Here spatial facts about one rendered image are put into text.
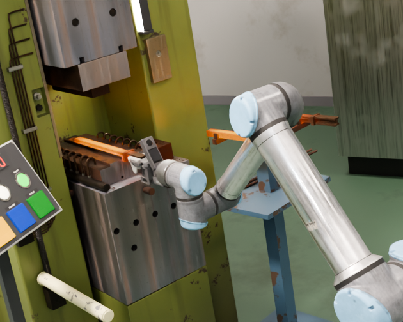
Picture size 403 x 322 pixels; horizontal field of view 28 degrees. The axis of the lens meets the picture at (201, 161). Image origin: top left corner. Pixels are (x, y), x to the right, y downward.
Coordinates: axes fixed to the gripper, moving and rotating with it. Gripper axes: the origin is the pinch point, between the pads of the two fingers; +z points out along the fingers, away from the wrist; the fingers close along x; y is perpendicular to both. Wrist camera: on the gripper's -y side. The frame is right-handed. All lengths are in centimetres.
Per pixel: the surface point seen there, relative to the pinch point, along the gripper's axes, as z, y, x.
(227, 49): 286, 56, 284
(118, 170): 2.9, 4.6, -4.9
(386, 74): 62, 35, 216
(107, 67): 3.6, -32.5, -1.2
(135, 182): -3.1, 8.9, -2.4
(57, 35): 4, -48, -17
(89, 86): 3.5, -28.0, -9.8
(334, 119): -38, 1, 65
